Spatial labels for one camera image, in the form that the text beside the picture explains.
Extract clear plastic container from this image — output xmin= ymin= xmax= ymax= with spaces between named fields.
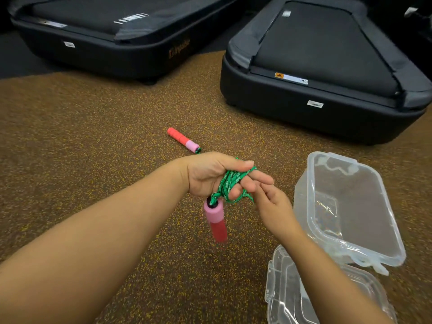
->
xmin=293 ymin=151 xmax=407 ymax=277

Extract person's right forearm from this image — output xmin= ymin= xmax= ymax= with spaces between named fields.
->
xmin=280 ymin=229 xmax=395 ymax=324

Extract black treadmill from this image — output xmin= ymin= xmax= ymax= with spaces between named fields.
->
xmin=7 ymin=0 xmax=244 ymax=86
xmin=220 ymin=0 xmax=432 ymax=146

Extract clear plastic container lid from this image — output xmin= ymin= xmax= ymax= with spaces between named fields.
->
xmin=264 ymin=245 xmax=399 ymax=324

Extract person's left forearm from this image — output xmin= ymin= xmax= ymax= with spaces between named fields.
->
xmin=0 ymin=158 xmax=190 ymax=324

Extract person's left hand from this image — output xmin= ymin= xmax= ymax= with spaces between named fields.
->
xmin=187 ymin=152 xmax=275 ymax=201

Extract person's right hand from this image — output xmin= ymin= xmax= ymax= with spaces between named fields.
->
xmin=251 ymin=182 xmax=305 ymax=245

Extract green jump rope pink handles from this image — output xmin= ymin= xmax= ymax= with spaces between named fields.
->
xmin=167 ymin=127 xmax=258 ymax=243

